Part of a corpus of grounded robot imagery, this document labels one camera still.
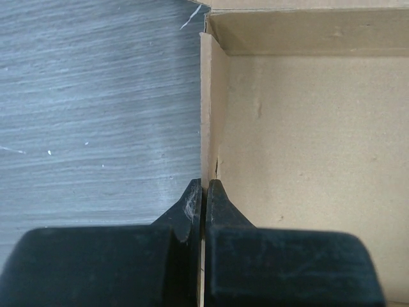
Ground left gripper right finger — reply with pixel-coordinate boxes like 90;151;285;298
204;180;386;306

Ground brown cardboard box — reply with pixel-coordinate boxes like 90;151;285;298
201;1;408;306

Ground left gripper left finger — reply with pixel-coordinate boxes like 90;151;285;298
1;179;203;306

